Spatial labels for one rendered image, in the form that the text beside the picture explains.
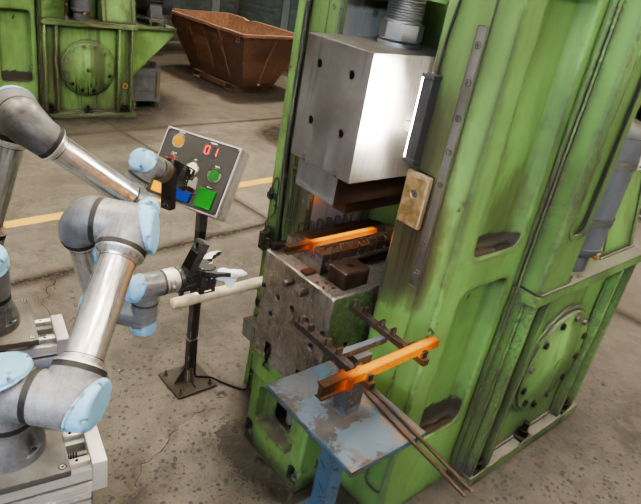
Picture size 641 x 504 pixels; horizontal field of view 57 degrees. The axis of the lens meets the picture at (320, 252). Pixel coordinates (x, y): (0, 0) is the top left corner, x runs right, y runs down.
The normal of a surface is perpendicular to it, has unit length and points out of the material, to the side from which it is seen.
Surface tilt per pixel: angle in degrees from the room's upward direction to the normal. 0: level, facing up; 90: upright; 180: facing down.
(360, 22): 90
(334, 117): 90
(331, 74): 90
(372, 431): 0
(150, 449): 0
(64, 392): 37
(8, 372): 7
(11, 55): 90
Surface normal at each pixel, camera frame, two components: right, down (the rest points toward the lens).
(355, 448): 0.16, -0.88
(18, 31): 0.61, 0.44
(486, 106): -0.76, 0.18
